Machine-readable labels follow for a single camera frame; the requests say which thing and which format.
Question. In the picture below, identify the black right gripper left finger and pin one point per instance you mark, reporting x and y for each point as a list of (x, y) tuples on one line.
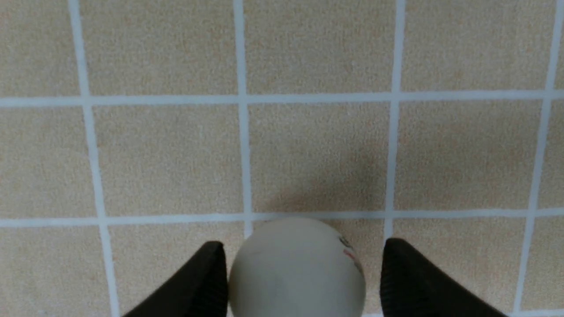
[(198, 289)]

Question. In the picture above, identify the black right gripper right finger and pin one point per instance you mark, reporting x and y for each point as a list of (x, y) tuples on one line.
[(412, 286)]

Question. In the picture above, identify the white ping-pong ball with logo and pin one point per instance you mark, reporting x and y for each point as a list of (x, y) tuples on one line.
[(296, 267)]

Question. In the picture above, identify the checkered beige tablecloth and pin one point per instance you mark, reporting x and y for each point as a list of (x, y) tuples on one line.
[(134, 130)]

